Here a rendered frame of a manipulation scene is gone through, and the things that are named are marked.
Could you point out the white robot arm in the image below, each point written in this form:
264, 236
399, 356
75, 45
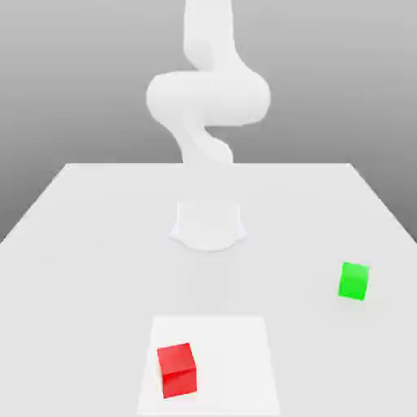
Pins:
208, 97

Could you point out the small green cube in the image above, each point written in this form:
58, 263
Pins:
353, 281

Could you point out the small red cube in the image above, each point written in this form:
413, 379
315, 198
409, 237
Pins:
177, 368

